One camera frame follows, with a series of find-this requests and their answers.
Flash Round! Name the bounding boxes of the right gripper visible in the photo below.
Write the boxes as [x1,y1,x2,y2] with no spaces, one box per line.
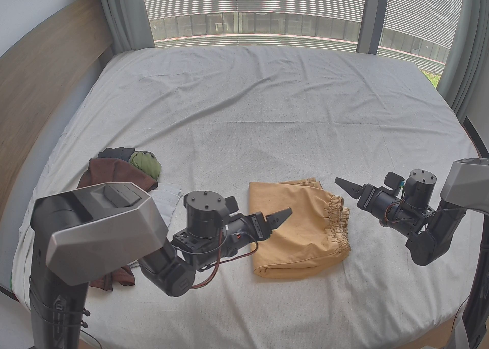
[335,176,398,222]

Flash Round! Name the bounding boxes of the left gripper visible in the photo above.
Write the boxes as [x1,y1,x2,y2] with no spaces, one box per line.
[225,207,293,243]

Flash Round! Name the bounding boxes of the tan shorts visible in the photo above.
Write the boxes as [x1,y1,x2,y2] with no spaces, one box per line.
[249,177,352,279]

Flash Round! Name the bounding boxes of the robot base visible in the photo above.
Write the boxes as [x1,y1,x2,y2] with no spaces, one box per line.
[445,326,465,349]

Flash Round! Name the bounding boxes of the bed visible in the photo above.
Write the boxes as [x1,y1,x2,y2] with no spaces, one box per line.
[0,0,489,349]

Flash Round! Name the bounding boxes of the pale grey garment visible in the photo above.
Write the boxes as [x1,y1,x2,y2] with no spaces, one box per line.
[126,183,183,266]

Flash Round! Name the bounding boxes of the green garment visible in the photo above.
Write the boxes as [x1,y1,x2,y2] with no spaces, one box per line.
[129,151,162,180]

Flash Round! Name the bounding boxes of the brown garment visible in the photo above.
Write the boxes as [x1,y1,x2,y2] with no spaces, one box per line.
[77,158,159,291]

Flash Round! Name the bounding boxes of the black garment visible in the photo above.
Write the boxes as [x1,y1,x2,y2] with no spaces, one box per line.
[97,147,136,161]

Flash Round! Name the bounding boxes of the grey-green curtain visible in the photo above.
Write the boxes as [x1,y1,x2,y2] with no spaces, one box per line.
[79,0,156,57]
[436,0,489,120]

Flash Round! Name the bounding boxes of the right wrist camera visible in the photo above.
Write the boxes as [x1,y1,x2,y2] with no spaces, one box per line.
[384,172,405,191]

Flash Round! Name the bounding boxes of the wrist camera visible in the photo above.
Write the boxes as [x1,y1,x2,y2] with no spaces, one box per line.
[384,172,405,191]
[223,196,240,222]

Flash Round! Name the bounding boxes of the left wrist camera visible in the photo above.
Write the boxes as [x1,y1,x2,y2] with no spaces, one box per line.
[223,196,240,222]

